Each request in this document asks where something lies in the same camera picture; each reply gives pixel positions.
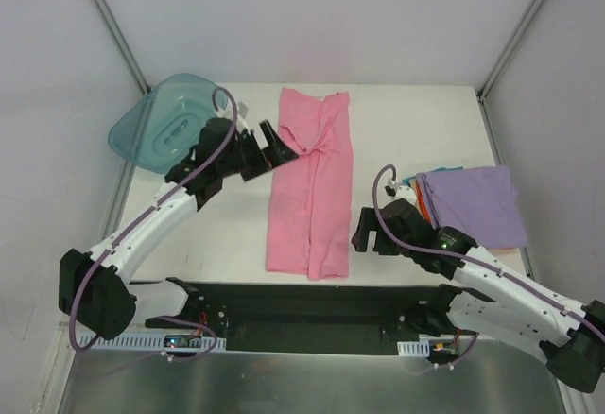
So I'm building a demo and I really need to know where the teal plastic tub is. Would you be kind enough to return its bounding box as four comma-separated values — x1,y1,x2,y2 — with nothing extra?
108,73,216,175

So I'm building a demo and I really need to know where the pink t shirt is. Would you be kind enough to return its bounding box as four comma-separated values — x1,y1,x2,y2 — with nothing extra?
266,88,354,281

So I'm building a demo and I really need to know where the teal folded t shirt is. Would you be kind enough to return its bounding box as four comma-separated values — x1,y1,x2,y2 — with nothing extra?
402,164,467,186

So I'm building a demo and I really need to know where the aluminium frame post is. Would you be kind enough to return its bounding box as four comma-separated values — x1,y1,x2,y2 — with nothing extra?
476,0,547,104
91,0,151,95

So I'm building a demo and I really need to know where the left white cable duct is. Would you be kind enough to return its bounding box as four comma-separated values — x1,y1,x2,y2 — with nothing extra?
93,332,227,352

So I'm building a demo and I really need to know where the white cable duct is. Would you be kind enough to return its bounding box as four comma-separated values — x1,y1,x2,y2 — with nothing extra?
397,339,431,358
93,332,227,352

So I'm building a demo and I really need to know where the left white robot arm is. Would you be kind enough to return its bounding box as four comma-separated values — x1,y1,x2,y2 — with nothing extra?
58,118,298,339

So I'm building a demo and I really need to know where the purple folded t shirt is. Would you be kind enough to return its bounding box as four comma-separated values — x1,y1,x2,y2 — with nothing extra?
416,165,527,250

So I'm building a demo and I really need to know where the right white cable duct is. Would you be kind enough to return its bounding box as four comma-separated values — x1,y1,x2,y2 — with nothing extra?
397,339,431,358

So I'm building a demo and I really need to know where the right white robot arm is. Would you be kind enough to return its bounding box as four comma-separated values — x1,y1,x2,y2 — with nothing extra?
351,199,604,393

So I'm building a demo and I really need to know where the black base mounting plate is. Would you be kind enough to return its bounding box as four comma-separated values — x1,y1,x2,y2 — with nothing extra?
178,283,458,355

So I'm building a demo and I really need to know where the right aluminium frame post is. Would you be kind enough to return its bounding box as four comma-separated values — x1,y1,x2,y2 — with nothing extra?
476,0,547,104

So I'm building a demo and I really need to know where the left aluminium frame post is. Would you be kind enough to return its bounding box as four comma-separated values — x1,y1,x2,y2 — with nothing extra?
91,0,151,95

